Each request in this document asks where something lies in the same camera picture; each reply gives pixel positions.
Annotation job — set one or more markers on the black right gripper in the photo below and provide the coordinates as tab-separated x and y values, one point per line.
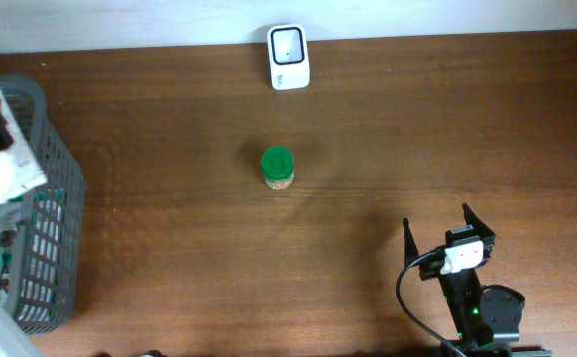
487	236

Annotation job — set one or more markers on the white tube tan cap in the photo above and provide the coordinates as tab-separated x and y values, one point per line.
20	171

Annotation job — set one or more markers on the green white package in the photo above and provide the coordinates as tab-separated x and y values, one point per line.
31	237

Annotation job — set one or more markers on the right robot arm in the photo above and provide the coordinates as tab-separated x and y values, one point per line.
486	317

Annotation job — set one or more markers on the grey plastic basket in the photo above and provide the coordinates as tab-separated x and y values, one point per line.
28	104

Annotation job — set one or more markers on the green lid jar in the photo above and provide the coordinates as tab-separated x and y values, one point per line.
277	165

